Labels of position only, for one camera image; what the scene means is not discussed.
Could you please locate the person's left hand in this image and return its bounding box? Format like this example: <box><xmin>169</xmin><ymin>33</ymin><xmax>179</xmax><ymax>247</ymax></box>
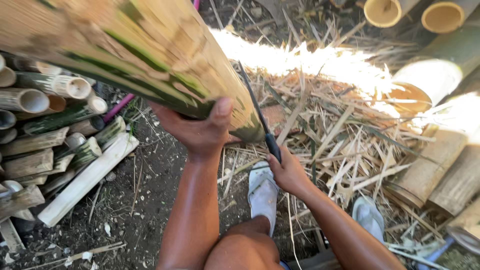
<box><xmin>149</xmin><ymin>97</ymin><xmax>234</xmax><ymax>160</ymax></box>

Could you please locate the person's right hand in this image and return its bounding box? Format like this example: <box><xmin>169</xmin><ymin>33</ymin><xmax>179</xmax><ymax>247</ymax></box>
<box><xmin>266</xmin><ymin>146</ymin><xmax>314</xmax><ymax>198</ymax></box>

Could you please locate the black-handled long knife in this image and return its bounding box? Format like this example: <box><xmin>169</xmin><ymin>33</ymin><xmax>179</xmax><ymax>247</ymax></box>
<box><xmin>237</xmin><ymin>61</ymin><xmax>283</xmax><ymax>164</ymax></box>

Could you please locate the large green-streaked bamboo culm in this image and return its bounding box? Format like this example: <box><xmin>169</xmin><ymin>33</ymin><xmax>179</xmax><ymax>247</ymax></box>
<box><xmin>0</xmin><ymin>0</ymin><xmax>268</xmax><ymax>144</ymax></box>

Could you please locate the white sandal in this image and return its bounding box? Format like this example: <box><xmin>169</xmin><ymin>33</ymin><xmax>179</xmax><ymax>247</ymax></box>
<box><xmin>247</xmin><ymin>161</ymin><xmax>280</xmax><ymax>238</ymax></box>
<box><xmin>352</xmin><ymin>196</ymin><xmax>385</xmax><ymax>244</ymax></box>

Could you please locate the heap of dry bamboo shavings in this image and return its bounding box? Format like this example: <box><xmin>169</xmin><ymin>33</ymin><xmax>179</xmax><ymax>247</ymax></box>
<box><xmin>210</xmin><ymin>15</ymin><xmax>454</xmax><ymax>263</ymax></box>

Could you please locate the person's bare leg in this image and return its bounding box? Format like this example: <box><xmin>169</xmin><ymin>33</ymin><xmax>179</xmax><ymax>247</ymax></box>
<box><xmin>203</xmin><ymin>215</ymin><xmax>286</xmax><ymax>270</ymax></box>

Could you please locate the short scraped bamboo section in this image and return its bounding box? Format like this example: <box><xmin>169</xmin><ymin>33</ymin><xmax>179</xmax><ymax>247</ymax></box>
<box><xmin>385</xmin><ymin>129</ymin><xmax>469</xmax><ymax>209</ymax></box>
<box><xmin>427</xmin><ymin>144</ymin><xmax>480</xmax><ymax>217</ymax></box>
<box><xmin>446</xmin><ymin>198</ymin><xmax>480</xmax><ymax>256</ymax></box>

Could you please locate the pink rod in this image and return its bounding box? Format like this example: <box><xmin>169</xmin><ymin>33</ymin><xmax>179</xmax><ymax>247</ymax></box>
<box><xmin>103</xmin><ymin>93</ymin><xmax>136</xmax><ymax>123</ymax></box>

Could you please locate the wide hollow bamboo tube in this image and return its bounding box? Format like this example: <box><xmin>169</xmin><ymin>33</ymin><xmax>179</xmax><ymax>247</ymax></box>
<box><xmin>386</xmin><ymin>22</ymin><xmax>480</xmax><ymax>115</ymax></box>

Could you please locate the blue plastic object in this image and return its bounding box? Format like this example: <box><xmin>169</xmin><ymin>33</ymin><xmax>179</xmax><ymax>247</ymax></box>
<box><xmin>417</xmin><ymin>236</ymin><xmax>455</xmax><ymax>270</ymax></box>

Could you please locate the pile of cut bamboo pieces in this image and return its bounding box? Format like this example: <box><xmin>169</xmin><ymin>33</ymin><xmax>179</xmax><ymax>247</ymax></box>
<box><xmin>0</xmin><ymin>52</ymin><xmax>140</xmax><ymax>253</ymax></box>

